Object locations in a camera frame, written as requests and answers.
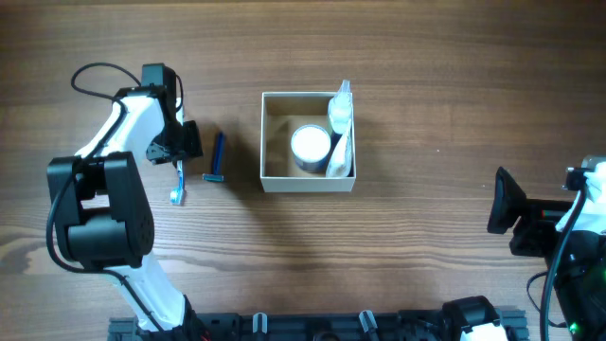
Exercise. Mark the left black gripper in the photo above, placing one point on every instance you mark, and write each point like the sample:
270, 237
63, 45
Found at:
179, 149

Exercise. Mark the beige open cardboard box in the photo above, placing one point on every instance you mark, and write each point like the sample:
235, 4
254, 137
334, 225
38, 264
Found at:
282, 113

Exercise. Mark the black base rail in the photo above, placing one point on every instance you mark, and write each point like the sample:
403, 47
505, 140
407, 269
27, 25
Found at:
467, 319

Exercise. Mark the blue white toothbrush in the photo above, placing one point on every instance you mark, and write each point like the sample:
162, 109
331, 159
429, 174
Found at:
178, 194

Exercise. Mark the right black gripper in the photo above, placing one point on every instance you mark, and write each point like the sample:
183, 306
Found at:
519, 220

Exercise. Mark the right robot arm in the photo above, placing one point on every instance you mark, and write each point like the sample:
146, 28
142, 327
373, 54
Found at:
570, 237

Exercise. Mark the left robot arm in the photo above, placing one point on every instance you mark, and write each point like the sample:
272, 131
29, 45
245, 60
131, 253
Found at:
100, 221

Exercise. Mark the white blue round jar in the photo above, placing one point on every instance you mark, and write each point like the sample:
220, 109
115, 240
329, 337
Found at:
310, 145

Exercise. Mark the dark spray bottle clear cap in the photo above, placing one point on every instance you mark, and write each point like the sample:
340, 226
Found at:
340, 112

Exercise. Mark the blue disposable razor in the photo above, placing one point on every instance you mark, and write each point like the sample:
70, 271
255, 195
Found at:
216, 165

